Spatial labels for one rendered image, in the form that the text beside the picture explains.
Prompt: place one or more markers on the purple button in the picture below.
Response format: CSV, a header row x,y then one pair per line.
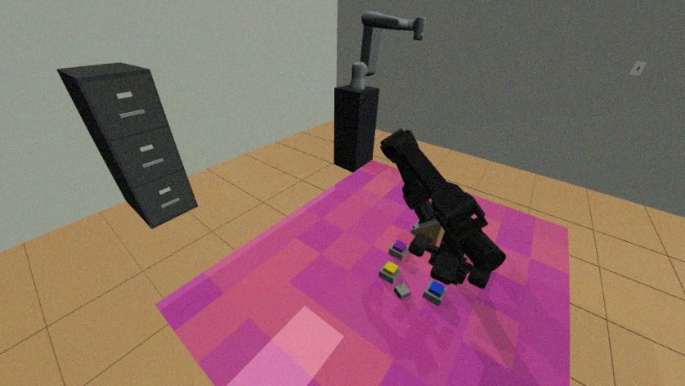
x,y
399,250

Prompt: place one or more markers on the yellow button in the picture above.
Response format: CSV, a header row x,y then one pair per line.
x,y
389,272

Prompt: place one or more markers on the blue button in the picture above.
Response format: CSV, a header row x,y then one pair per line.
x,y
434,293

